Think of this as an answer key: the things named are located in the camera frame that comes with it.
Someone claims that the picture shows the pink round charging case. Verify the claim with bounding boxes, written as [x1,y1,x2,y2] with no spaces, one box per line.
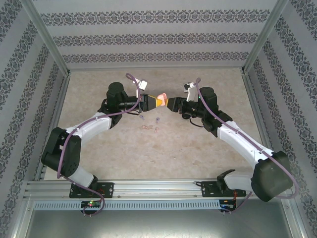
[157,93,168,108]

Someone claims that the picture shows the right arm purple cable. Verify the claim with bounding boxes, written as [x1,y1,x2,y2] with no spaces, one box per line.
[195,78,300,214]

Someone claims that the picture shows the slotted grey cable duct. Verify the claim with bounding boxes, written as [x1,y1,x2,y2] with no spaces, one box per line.
[33,200,221,211]

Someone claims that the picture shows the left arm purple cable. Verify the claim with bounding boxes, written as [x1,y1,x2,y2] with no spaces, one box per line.
[57,73,142,217]

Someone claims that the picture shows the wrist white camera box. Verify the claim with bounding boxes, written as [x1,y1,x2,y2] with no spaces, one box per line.
[183,82,197,102]
[137,78,149,91]

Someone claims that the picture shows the aluminium table side rail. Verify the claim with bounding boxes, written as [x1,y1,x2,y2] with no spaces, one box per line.
[34,73,71,180]
[241,71,283,179]

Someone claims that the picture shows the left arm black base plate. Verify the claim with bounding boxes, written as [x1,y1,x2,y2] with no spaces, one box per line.
[69,182,114,199]

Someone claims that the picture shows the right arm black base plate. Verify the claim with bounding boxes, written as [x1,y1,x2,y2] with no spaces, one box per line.
[201,180,247,198]

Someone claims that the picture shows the aluminium mounting rail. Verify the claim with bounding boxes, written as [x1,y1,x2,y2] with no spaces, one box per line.
[24,179,293,199]

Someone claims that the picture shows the grey metal panel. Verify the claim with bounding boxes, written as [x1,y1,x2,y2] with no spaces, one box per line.
[24,209,302,238]

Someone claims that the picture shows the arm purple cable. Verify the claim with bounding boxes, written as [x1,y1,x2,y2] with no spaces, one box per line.
[195,78,300,214]
[57,73,142,217]

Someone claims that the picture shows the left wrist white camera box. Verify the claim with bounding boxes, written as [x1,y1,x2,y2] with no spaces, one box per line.
[137,78,149,91]

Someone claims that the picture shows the left small circuit board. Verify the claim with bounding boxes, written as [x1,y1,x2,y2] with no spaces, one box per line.
[81,201,103,209]

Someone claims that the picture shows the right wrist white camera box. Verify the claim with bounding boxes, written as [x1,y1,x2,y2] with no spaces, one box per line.
[183,82,197,102]

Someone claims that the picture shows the aluminium frame post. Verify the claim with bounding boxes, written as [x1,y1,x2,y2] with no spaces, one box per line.
[19,0,71,75]
[241,0,290,75]

